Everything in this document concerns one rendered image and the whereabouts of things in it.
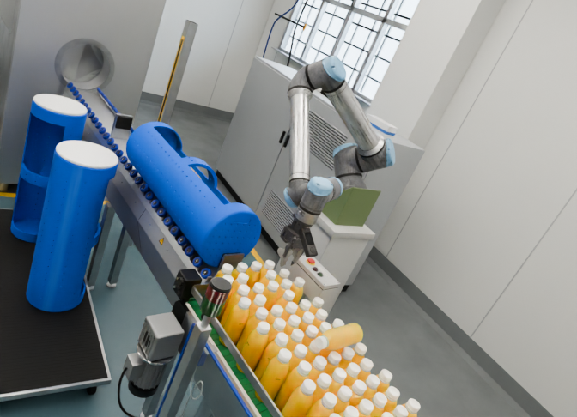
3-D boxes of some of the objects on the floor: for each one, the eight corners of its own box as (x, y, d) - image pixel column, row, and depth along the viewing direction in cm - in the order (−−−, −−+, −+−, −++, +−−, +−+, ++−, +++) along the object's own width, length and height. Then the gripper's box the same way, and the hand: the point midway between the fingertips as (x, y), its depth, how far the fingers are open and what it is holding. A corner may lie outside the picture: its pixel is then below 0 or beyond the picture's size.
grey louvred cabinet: (249, 178, 551) (292, 68, 498) (348, 292, 400) (425, 150, 347) (210, 172, 518) (252, 54, 465) (302, 294, 367) (380, 139, 314)
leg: (92, 284, 282) (114, 202, 259) (94, 290, 279) (118, 207, 256) (82, 285, 278) (104, 202, 255) (85, 291, 275) (107, 207, 252)
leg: (113, 282, 292) (136, 202, 269) (117, 287, 288) (140, 208, 265) (105, 283, 288) (128, 202, 265) (107, 288, 284) (131, 208, 261)
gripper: (307, 212, 175) (288, 255, 183) (286, 212, 166) (265, 256, 174) (321, 224, 169) (300, 268, 177) (299, 225, 161) (277, 270, 169)
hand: (288, 264), depth 173 cm, fingers open, 5 cm apart
